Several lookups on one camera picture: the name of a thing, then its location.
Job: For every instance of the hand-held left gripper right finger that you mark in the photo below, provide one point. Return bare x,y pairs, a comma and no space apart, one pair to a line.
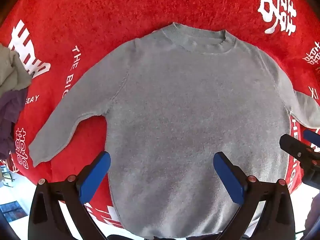
228,177

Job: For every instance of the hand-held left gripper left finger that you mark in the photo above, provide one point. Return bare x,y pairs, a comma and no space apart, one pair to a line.
95,176

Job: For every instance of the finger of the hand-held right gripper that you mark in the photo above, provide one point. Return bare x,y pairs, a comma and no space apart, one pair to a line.
312,138
292,146

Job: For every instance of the grey knit sweater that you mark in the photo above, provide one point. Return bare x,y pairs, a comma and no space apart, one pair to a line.
187,105

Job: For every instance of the blue object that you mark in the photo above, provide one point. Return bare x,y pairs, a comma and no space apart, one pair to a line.
12,211

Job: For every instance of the purple garment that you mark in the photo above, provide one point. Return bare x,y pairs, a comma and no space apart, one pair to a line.
10,110

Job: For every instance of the khaki garment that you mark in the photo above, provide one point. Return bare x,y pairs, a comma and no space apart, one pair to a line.
10,72

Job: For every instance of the red printed blanket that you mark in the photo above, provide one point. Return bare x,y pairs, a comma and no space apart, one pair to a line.
100,17

